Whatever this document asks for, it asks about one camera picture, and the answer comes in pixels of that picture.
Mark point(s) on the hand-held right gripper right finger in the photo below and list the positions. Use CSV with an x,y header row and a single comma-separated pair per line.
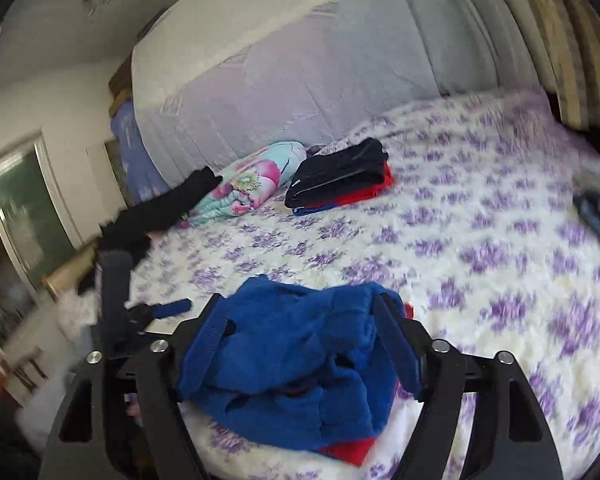
x,y
400,355

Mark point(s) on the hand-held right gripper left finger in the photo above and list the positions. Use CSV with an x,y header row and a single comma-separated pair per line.
x,y
212,332

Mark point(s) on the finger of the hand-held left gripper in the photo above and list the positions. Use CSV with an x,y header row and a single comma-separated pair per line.
x,y
170,308

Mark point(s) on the blue pants with red trim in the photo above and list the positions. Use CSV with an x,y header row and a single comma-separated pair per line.
x,y
290,340

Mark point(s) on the folded red pants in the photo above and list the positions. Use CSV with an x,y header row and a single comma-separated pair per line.
x,y
365,191

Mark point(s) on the white plastic bag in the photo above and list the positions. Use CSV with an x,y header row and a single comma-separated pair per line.
x,y
75,310

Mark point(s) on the black cloth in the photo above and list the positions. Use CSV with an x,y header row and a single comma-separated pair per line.
x,y
150,215

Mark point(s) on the glass door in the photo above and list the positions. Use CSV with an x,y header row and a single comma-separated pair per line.
x,y
30,210

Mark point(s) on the purple floral bed sheet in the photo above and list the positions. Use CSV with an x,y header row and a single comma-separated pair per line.
x,y
480,260

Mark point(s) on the folded colourful floral quilt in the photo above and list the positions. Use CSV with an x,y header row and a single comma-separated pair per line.
x,y
250,175

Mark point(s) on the blue floral pillow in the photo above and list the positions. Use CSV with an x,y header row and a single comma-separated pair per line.
x,y
127,145

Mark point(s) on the folded blue garment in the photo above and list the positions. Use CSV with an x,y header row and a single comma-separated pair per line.
x,y
310,208

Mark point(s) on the red and black garment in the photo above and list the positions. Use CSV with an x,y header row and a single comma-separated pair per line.
x,y
340,170

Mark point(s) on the wooden bed headboard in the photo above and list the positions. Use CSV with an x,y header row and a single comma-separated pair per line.
x,y
120,85

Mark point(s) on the dark grey cloth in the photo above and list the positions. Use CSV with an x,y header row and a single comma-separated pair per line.
x,y
597,215

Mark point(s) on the white mosquito net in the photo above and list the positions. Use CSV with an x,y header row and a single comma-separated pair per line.
x,y
305,60

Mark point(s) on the beige checked curtain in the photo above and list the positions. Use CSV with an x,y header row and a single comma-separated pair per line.
x,y
570,35

